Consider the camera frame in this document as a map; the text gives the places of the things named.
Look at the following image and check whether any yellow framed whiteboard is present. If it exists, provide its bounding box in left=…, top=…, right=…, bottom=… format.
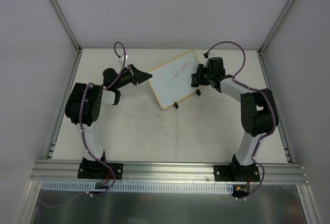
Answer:
left=148, top=50, right=202, bottom=110

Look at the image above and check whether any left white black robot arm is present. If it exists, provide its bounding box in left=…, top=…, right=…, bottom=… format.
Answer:
left=65, top=64, right=153, bottom=178

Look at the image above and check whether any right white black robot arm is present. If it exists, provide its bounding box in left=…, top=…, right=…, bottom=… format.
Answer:
left=191, top=57, right=278, bottom=182

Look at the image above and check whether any right black whiteboard foot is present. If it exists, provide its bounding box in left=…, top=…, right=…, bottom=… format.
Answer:
left=195, top=89, right=201, bottom=96

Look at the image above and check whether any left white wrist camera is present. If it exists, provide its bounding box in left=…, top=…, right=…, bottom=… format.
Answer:
left=119, top=54, right=129, bottom=66

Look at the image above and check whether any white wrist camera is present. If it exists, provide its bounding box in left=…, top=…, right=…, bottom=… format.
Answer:
left=203, top=52, right=215, bottom=59
left=119, top=54, right=129, bottom=66

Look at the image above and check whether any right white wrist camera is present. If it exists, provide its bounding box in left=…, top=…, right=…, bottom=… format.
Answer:
left=203, top=52, right=215, bottom=59

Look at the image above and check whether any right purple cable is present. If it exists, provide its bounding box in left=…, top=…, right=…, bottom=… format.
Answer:
left=203, top=41, right=276, bottom=204

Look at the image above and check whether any purple cable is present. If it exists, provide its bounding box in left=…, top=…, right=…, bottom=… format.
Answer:
left=38, top=41, right=128, bottom=207
left=203, top=41, right=276, bottom=204

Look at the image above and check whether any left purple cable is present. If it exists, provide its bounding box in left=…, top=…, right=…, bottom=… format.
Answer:
left=38, top=41, right=128, bottom=207

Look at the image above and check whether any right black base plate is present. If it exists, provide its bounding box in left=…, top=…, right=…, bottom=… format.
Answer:
left=213, top=164, right=260, bottom=182

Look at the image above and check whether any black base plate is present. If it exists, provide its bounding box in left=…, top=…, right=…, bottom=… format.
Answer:
left=77, top=158, right=124, bottom=180
left=213, top=164, right=260, bottom=182

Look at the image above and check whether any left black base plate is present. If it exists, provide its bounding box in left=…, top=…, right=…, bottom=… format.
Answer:
left=77, top=158, right=124, bottom=180

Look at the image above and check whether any white slotted cable duct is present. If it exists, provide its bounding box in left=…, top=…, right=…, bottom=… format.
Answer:
left=41, top=181, right=234, bottom=195

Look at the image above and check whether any left aluminium frame post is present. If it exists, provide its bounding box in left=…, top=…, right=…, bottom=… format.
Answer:
left=38, top=0, right=83, bottom=54

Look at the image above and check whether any aluminium frame post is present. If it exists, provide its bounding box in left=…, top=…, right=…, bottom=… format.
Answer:
left=38, top=0, right=83, bottom=54
left=258, top=0, right=296, bottom=56

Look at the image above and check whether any aluminium mounting rail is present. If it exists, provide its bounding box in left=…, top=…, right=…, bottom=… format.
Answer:
left=29, top=160, right=309, bottom=185

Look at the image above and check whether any right aluminium frame post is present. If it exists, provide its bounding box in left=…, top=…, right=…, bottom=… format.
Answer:
left=258, top=0, right=296, bottom=56

